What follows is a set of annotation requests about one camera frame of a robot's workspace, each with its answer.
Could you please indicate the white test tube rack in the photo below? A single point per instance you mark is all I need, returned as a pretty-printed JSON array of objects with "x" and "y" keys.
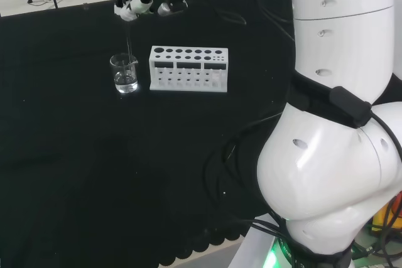
[{"x": 188, "y": 75}]

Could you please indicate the yellow stop button box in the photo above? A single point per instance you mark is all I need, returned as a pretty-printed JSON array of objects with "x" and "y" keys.
[{"x": 381, "y": 217}]

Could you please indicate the clear glass rod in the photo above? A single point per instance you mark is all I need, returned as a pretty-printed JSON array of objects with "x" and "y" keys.
[{"x": 128, "y": 42}]

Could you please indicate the glass beaker with water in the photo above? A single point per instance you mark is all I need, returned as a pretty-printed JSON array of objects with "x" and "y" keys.
[{"x": 124, "y": 79}]

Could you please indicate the black bench cloth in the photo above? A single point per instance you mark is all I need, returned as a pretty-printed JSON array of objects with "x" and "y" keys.
[{"x": 94, "y": 155}]

